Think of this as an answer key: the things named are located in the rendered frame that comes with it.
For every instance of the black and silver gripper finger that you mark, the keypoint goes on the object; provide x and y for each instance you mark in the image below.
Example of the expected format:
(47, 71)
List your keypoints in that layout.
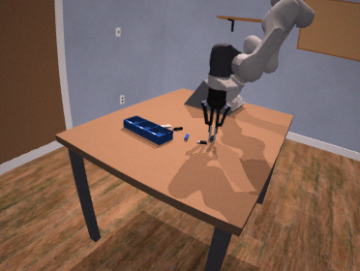
(209, 123)
(227, 108)

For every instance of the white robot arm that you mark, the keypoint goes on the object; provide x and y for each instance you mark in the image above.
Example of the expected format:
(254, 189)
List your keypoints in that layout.
(227, 63)

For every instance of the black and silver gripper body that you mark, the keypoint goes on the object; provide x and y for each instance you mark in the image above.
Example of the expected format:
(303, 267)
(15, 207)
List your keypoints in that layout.
(220, 94)

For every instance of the blue three-compartment bin rack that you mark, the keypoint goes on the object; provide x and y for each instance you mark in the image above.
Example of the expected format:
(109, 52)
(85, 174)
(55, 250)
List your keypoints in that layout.
(156, 133)

